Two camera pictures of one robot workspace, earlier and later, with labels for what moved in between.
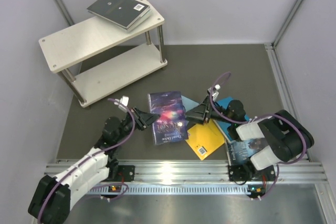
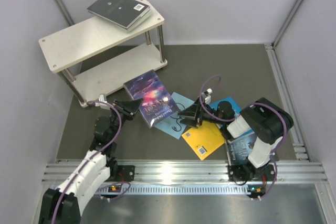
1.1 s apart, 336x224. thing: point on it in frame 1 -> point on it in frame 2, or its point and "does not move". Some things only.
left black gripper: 142,119 -> 128,108
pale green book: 149,14 does not move
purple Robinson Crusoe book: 171,126 -> 157,106
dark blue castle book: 241,151 does not move
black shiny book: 118,9 does not move
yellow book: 205,138 does not move
